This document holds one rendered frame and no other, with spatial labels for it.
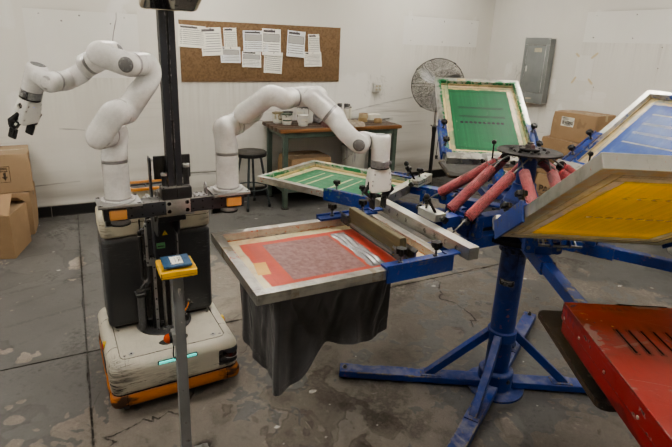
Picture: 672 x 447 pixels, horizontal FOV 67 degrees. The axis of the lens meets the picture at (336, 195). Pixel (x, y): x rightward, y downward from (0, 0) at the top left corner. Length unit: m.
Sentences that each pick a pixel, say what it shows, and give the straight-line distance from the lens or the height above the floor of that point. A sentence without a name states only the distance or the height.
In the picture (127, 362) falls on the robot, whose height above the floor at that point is 0.28.
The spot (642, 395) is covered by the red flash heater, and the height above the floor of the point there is 1.10.
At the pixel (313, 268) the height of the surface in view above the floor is 0.96.
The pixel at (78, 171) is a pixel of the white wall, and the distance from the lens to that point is 5.62.
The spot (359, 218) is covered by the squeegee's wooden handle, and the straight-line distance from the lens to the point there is 2.18.
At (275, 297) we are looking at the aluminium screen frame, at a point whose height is 0.97.
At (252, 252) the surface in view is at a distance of 2.03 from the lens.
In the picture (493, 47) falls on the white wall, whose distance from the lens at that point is 7.48.
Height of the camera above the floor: 1.76
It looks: 17 degrees down
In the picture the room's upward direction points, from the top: 2 degrees clockwise
